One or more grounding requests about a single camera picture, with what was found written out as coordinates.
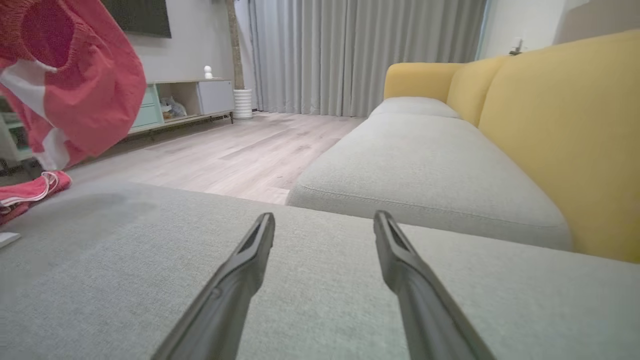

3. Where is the grey sofa ottoman cushion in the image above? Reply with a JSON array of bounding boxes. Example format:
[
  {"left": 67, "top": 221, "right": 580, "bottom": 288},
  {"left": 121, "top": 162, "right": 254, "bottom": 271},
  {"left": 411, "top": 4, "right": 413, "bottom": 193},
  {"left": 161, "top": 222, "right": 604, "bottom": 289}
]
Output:
[{"left": 0, "top": 180, "right": 640, "bottom": 360}]

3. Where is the grey plush toy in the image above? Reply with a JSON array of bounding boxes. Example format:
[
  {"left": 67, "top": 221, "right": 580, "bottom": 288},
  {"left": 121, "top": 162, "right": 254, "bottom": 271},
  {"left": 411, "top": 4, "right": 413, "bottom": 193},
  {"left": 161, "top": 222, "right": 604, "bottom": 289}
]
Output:
[{"left": 160, "top": 96, "right": 187, "bottom": 121}]

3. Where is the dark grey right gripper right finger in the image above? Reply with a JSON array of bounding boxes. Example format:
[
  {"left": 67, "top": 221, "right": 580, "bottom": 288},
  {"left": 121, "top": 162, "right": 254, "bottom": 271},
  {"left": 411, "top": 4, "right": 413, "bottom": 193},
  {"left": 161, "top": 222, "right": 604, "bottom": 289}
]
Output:
[{"left": 373, "top": 210, "right": 496, "bottom": 360}]

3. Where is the wooden TV cabinet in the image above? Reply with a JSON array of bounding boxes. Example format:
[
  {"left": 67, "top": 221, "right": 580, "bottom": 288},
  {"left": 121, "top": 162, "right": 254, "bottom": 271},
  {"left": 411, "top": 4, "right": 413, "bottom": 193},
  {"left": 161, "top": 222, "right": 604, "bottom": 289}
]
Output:
[{"left": 0, "top": 78, "right": 236, "bottom": 163}]

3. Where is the yellow sofa armrest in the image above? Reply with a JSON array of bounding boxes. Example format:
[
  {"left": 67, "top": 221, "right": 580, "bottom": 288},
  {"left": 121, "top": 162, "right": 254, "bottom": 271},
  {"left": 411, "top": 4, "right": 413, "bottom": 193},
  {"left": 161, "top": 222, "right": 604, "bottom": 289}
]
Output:
[{"left": 383, "top": 62, "right": 466, "bottom": 103}]

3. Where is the grey sofa seat cushion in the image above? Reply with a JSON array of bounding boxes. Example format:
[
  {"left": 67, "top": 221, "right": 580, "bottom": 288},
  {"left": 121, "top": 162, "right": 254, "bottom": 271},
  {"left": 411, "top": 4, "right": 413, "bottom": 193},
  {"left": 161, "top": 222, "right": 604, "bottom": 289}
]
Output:
[
  {"left": 286, "top": 112, "right": 573, "bottom": 251},
  {"left": 369, "top": 96, "right": 462, "bottom": 120}
]

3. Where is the brown plant trunk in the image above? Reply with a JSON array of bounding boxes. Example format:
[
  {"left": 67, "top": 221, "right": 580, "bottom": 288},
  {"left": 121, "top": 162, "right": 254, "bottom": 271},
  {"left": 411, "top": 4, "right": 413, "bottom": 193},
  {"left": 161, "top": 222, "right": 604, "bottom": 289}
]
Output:
[{"left": 225, "top": 0, "right": 245, "bottom": 91}]

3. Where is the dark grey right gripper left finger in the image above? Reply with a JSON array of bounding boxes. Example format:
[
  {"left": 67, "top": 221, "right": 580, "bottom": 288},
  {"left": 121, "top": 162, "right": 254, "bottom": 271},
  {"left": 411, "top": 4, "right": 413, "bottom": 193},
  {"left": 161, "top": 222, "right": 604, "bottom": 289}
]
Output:
[{"left": 151, "top": 212, "right": 276, "bottom": 360}]

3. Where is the grey pleated curtain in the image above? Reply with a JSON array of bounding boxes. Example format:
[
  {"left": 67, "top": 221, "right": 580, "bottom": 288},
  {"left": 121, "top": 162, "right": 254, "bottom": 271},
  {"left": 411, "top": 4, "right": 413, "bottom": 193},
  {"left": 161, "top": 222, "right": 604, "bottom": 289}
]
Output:
[{"left": 248, "top": 0, "right": 487, "bottom": 118}]

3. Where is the red and white sports shirt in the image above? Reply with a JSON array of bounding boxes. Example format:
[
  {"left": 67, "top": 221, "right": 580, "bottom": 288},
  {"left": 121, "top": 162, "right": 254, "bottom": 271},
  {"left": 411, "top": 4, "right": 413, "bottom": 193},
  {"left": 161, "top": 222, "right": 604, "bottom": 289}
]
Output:
[{"left": 0, "top": 0, "right": 147, "bottom": 249}]

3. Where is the black wall television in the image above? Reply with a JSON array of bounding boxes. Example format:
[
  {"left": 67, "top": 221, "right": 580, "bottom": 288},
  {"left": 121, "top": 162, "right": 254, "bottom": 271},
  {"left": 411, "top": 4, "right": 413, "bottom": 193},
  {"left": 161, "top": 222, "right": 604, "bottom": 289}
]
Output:
[{"left": 101, "top": 0, "right": 172, "bottom": 39}]

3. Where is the yellow sofa back cushion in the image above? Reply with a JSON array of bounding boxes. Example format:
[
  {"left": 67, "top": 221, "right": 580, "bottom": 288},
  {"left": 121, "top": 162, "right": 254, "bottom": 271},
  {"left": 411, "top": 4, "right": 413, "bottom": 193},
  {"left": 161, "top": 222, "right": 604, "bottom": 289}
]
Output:
[
  {"left": 446, "top": 56, "right": 511, "bottom": 127},
  {"left": 477, "top": 30, "right": 640, "bottom": 264}
]

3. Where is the white ribbed plant pot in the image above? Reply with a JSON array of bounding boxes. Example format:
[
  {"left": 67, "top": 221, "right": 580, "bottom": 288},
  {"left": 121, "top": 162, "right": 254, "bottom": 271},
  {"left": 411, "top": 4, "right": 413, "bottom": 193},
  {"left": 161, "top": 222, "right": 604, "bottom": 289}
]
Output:
[{"left": 233, "top": 89, "right": 254, "bottom": 120}]

